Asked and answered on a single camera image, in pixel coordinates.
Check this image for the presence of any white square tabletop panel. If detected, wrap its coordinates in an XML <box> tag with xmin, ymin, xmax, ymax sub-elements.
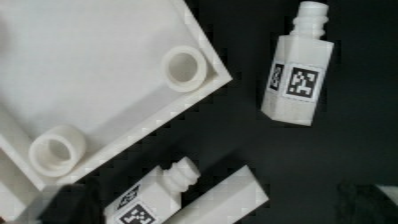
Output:
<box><xmin>0</xmin><ymin>0</ymin><xmax>231</xmax><ymax>220</ymax></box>

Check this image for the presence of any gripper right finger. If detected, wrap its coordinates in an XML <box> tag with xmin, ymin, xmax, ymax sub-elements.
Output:
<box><xmin>337</xmin><ymin>183</ymin><xmax>398</xmax><ymax>224</ymax></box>

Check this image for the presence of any white leg with marker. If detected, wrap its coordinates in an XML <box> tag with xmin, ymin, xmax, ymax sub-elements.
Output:
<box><xmin>261</xmin><ymin>1</ymin><xmax>334</xmax><ymax>126</ymax></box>

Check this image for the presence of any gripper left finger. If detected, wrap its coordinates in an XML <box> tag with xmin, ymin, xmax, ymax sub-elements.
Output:
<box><xmin>39</xmin><ymin>183</ymin><xmax>105</xmax><ymax>224</ymax></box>

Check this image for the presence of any white leg near right wall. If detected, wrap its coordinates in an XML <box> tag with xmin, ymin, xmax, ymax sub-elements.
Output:
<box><xmin>105</xmin><ymin>157</ymin><xmax>200</xmax><ymax>224</ymax></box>

